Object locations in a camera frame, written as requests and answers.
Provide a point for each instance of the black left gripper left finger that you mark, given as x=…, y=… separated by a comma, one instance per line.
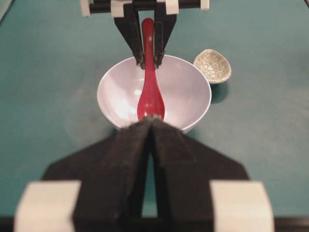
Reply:
x=93, y=190

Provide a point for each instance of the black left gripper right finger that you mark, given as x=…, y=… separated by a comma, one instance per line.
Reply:
x=201, y=190

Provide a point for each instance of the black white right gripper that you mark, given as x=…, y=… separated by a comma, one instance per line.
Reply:
x=127, y=21

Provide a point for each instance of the red plastic spoon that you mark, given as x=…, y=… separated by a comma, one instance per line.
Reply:
x=151, y=101

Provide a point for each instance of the white bowl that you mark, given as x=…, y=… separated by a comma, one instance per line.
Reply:
x=185, y=90

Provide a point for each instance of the crackle-glaze spoon rest dish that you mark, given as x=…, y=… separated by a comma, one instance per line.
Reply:
x=214, y=66

